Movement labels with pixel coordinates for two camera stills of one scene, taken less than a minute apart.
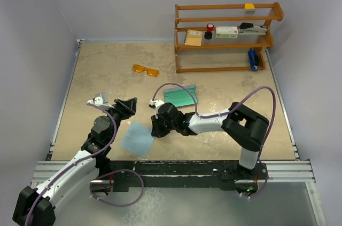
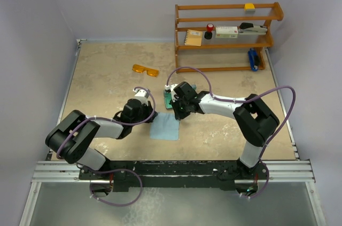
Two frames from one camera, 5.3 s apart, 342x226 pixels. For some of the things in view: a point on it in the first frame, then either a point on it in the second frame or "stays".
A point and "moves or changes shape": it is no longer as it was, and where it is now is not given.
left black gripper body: [116, 115] to [145, 113]
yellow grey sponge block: [249, 8] stays
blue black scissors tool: [254, 59] stays
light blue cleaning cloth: [138, 138] moves or changes shape
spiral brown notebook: [193, 37] stays
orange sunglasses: [150, 71] stays
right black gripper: [157, 131] to [179, 115]
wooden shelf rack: [223, 38] stays
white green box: [226, 32] stays
